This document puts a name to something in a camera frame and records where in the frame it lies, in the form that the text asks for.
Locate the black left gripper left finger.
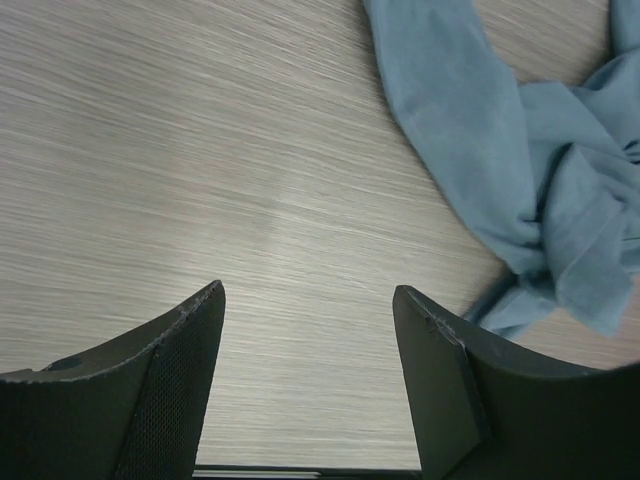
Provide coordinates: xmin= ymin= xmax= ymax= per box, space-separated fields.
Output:
xmin=1 ymin=281 xmax=225 ymax=479

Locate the blue-grey t shirt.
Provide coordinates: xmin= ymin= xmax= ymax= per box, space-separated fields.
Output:
xmin=364 ymin=1 xmax=639 ymax=337

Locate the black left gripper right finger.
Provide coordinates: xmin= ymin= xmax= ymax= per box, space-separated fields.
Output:
xmin=393 ymin=285 xmax=639 ymax=479

